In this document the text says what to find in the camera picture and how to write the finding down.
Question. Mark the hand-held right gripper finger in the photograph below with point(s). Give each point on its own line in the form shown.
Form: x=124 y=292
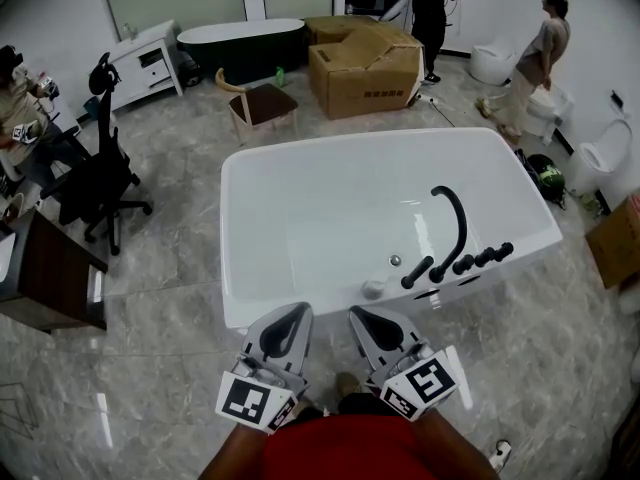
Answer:
x=367 y=343
x=406 y=335

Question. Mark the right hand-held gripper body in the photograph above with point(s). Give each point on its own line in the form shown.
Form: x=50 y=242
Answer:
x=425 y=383

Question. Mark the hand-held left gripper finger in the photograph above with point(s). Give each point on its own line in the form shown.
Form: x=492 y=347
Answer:
x=302 y=338
x=256 y=333

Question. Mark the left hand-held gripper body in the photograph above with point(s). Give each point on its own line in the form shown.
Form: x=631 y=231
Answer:
x=245 y=400

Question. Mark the white bathtub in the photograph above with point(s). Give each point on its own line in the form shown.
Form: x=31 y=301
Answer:
x=320 y=218

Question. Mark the person's right forearm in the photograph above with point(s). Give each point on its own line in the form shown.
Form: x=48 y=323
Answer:
x=450 y=443

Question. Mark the person's left forearm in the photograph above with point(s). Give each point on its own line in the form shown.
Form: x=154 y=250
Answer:
x=232 y=455

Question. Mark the dark oval bathtub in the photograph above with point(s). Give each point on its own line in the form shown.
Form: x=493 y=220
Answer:
x=240 y=48

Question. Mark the person's brown shoe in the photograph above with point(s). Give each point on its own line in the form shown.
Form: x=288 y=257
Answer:
x=348 y=384

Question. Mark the black hand shower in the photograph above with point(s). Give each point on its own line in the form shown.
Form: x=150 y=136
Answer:
x=417 y=272

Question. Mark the black faucet knob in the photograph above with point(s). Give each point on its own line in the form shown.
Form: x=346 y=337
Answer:
x=504 y=250
x=463 y=264
x=485 y=258

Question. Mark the person's red shirt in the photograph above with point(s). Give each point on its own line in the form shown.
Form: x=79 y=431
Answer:
x=350 y=448

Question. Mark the white power strip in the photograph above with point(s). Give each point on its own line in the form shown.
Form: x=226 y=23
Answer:
x=500 y=454

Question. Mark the black and green helmet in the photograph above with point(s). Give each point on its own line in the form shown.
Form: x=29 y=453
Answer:
x=546 y=175

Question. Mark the dark wooden vanity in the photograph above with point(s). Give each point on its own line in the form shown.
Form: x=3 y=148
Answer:
x=50 y=273

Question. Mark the black office chair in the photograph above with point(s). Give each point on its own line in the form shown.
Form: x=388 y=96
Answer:
x=100 y=178

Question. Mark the wooden chair with dark seat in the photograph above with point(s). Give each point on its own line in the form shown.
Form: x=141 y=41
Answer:
x=262 y=103

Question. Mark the cardboard box with red print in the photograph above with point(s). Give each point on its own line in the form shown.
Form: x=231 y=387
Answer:
x=617 y=243

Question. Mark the tall white toilet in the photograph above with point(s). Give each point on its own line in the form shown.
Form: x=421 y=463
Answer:
x=595 y=163

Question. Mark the green bottle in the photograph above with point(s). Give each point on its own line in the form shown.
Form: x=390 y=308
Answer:
x=280 y=78

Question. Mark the large cardboard box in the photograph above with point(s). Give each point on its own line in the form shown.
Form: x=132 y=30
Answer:
x=365 y=78

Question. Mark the teal bin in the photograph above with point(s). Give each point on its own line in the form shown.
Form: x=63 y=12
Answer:
x=91 y=108

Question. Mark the round white toilet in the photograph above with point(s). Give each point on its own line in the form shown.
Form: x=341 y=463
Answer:
x=492 y=63

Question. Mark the white cabinet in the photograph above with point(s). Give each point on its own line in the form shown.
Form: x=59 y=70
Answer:
x=145 y=58

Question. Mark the flat cardboard box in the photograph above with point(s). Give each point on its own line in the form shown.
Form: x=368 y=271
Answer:
x=327 y=27

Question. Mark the black wall socket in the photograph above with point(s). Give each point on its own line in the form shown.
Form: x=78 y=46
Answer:
x=617 y=99

